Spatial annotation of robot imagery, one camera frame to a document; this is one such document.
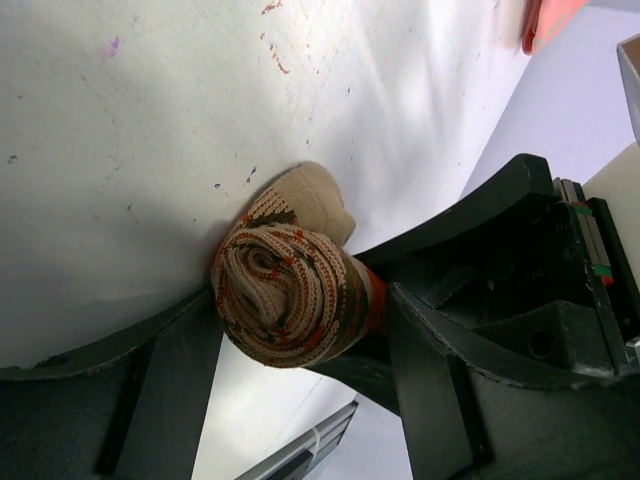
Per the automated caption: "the pink green sock pair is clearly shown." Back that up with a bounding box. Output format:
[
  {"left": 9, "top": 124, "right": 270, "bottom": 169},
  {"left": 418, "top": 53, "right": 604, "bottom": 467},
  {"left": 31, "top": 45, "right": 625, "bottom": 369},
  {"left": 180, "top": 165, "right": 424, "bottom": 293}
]
[{"left": 521, "top": 0, "right": 589, "bottom": 56}]

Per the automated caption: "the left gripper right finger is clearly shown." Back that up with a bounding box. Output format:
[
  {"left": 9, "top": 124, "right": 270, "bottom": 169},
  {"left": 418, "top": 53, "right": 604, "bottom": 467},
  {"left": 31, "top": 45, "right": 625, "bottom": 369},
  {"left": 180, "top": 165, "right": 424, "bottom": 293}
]
[{"left": 388, "top": 284, "right": 639, "bottom": 479}]

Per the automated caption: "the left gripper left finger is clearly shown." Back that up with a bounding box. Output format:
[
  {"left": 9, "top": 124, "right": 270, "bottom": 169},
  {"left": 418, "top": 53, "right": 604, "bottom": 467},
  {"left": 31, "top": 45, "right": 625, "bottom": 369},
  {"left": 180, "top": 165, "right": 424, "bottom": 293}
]
[{"left": 1, "top": 289, "right": 222, "bottom": 479}]

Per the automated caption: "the aluminium front rail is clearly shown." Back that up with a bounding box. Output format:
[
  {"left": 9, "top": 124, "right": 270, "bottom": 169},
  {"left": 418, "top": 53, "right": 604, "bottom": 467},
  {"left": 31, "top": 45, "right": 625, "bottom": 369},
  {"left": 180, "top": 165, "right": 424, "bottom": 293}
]
[{"left": 237, "top": 401, "right": 359, "bottom": 480}]

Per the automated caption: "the argyle beige orange sock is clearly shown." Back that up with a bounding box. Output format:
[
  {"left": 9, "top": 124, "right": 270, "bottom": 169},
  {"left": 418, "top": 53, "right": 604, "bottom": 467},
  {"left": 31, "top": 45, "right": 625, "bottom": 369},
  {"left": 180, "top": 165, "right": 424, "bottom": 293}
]
[{"left": 211, "top": 162, "right": 387, "bottom": 368}]

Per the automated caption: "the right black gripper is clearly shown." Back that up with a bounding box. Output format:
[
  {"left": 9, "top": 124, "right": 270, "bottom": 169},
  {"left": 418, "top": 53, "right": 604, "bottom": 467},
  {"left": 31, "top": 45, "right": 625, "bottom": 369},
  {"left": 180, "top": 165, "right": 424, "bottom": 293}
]
[{"left": 318, "top": 153, "right": 639, "bottom": 414}]

